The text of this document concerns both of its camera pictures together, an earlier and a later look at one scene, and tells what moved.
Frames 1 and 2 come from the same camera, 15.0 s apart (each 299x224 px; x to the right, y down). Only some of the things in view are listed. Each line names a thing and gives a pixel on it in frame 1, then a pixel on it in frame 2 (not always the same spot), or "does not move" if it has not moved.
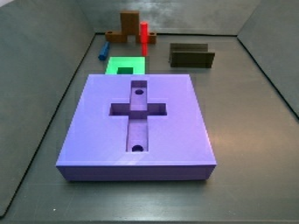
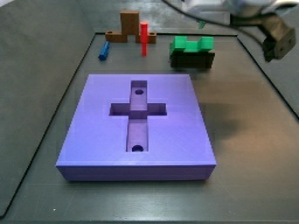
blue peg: [105, 51] does not move
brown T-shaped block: [130, 28] does not move
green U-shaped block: [126, 65] → [181, 44]
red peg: [145, 38] does not move
